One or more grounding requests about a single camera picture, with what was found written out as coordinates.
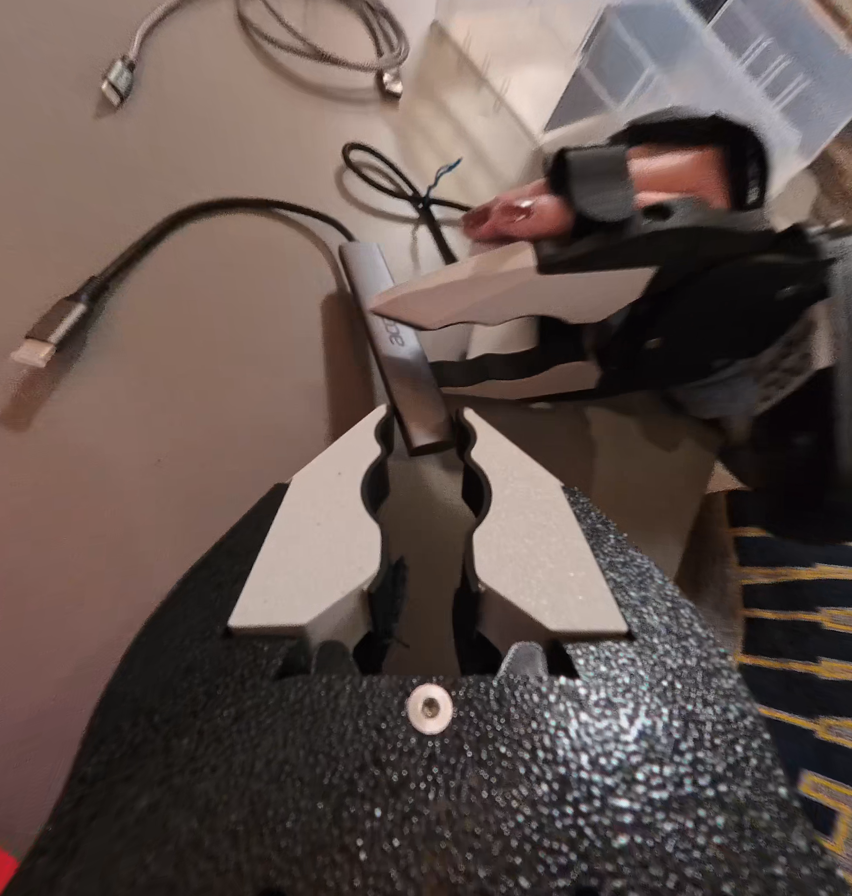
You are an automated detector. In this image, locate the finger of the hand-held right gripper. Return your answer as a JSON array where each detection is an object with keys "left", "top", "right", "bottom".
[
  {"left": 365, "top": 241, "right": 668, "bottom": 333},
  {"left": 428, "top": 323, "right": 609, "bottom": 403}
]

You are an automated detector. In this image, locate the thin black usb cable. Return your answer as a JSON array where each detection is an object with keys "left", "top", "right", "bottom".
[{"left": 342, "top": 142, "right": 479, "bottom": 267}]

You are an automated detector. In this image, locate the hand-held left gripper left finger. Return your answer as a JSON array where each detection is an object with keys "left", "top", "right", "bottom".
[{"left": 227, "top": 403, "right": 407, "bottom": 648}]

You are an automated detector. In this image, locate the grey braided usb cable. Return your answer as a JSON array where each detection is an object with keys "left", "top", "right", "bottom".
[{"left": 100, "top": 0, "right": 411, "bottom": 106}]

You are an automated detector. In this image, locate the clear plastic bin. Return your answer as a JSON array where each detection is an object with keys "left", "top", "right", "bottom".
[{"left": 429, "top": 0, "right": 852, "bottom": 165}]

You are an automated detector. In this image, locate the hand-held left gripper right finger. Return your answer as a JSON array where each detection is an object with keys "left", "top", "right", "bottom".
[{"left": 454, "top": 406, "right": 631, "bottom": 650}]

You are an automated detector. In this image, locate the person's right hand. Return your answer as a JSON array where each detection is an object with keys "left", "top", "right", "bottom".
[{"left": 463, "top": 143, "right": 731, "bottom": 246}]

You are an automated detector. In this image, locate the blue twist tie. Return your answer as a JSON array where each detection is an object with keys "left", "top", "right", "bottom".
[{"left": 421, "top": 156, "right": 466, "bottom": 207}]

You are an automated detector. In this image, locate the grey usb hub with cable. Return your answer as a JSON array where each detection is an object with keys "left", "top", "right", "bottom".
[{"left": 9, "top": 198, "right": 462, "bottom": 457}]

